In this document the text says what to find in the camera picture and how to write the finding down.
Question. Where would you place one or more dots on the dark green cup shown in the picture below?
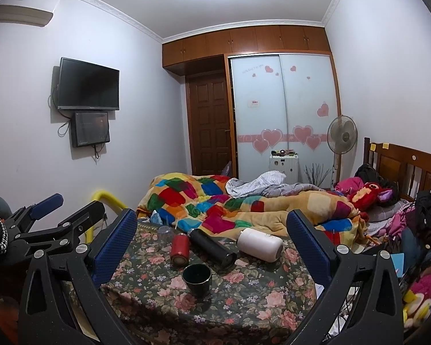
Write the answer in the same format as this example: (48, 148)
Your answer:
(197, 282)

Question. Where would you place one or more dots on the floral tablecloth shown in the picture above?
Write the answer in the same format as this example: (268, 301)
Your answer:
(237, 302)

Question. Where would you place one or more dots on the sliding wardrobe with heart stickers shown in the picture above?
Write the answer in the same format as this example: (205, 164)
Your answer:
(283, 115)

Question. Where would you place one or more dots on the yellow plush toy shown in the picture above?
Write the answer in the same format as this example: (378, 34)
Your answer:
(418, 303)

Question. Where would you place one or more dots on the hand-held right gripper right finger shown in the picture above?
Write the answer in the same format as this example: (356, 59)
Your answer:
(309, 249)

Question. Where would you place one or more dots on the grey striped cloth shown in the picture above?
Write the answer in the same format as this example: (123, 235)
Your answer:
(269, 185)

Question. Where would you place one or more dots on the black bag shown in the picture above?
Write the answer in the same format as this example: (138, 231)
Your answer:
(367, 173)

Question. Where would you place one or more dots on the wall-mounted black television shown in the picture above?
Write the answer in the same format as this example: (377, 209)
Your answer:
(88, 84)

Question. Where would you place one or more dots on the wooden overhead cabinets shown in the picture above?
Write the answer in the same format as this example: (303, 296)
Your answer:
(244, 41)

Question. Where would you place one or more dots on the white air conditioner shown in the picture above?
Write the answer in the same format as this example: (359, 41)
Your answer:
(21, 15)

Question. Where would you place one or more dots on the standing electric fan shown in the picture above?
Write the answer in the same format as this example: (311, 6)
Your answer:
(342, 132)

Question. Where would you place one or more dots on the black clothing pile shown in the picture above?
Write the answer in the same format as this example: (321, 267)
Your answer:
(429, 210)

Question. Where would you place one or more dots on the colourful patchwork blanket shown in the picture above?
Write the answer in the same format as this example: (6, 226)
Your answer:
(215, 208)

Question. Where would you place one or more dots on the brown wooden door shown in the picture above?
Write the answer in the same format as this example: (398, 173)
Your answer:
(208, 125)

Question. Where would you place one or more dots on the black thermos cup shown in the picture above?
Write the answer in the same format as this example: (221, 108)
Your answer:
(211, 247)

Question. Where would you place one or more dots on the red plush toy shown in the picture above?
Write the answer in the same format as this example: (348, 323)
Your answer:
(368, 196)

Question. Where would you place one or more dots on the small black wall monitor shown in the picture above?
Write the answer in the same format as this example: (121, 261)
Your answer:
(90, 128)

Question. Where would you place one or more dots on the white cup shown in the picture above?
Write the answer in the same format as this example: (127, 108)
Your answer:
(260, 244)

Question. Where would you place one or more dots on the red cup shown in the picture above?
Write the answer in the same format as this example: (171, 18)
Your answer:
(179, 249)

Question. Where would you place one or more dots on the pink cloth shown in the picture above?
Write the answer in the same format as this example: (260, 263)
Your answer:
(344, 185)

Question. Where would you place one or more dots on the clear glass cup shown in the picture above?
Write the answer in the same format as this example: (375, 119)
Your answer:
(164, 236)

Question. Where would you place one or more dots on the bundle of dark twigs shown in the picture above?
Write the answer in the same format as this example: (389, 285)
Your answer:
(318, 176)

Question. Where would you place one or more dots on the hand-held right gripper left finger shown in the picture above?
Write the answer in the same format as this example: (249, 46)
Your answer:
(112, 249)

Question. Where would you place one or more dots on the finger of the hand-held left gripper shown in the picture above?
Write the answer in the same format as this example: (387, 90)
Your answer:
(80, 219)
(46, 205)

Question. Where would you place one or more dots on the yellow padded rail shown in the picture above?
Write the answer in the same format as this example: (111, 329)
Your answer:
(106, 197)

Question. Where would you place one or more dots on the small white cabinet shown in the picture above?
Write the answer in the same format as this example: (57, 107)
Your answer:
(283, 169)

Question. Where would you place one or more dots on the wooden bed headboard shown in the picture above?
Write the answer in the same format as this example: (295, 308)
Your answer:
(398, 161)

